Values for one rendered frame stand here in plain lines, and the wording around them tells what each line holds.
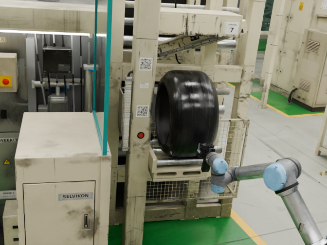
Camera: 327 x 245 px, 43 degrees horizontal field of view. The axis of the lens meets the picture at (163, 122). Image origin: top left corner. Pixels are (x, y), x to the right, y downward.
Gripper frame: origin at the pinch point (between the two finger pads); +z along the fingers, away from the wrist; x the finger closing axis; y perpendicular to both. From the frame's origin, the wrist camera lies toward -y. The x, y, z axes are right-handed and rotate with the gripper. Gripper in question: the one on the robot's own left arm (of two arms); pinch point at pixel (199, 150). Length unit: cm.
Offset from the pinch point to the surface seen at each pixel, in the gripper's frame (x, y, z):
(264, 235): -85, -97, 59
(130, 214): 36, -52, 25
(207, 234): -36, -96, 66
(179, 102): 14.0, 28.9, 0.9
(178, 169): 9.4, -16.1, 10.5
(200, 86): 0.5, 37.5, 6.2
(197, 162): -3.6, -11.9, 12.1
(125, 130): 42.4, 8.0, 18.3
